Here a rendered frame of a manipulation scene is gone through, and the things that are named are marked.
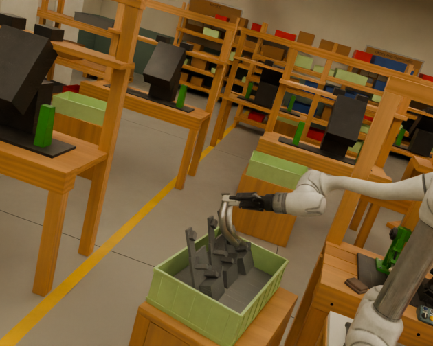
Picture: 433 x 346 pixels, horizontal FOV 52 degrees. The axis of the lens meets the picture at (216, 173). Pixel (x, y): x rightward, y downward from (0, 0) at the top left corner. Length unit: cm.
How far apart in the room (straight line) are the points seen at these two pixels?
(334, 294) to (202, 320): 78
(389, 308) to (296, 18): 1099
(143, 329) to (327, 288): 94
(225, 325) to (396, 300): 64
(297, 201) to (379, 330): 56
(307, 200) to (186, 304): 64
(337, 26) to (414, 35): 187
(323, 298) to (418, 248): 88
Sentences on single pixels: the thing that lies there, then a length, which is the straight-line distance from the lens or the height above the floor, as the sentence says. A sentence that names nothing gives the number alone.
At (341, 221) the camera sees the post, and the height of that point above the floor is 104.
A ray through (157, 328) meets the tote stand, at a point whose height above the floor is 74.
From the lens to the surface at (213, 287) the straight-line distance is 194.
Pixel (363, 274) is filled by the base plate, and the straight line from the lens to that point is 262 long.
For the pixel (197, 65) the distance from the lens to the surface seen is 1203.
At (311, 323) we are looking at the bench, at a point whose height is 66.
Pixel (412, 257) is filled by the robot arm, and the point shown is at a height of 142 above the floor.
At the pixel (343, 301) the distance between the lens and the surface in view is 238.
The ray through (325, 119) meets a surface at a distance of 936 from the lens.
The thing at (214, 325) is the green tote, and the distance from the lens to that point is 184.
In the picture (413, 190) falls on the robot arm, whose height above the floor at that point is 159.
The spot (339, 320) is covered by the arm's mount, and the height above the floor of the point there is 88.
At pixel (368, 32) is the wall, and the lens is 1236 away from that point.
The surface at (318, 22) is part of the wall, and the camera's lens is 1230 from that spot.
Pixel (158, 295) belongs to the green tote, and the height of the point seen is 85.
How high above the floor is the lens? 195
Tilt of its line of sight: 18 degrees down
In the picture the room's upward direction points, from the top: 16 degrees clockwise
